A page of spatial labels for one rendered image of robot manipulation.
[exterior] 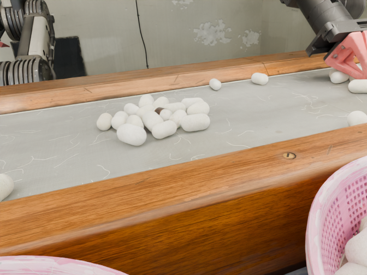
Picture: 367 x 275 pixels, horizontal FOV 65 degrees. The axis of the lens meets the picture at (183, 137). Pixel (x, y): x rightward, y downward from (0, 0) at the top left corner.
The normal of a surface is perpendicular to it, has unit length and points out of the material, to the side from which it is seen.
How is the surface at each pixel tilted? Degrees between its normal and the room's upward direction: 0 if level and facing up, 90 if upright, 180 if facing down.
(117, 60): 89
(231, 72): 45
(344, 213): 72
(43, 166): 0
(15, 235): 0
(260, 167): 0
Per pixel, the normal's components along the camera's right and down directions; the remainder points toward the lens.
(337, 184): 0.63, 0.01
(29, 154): -0.06, -0.91
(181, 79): 0.18, -0.39
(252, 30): 0.39, 0.35
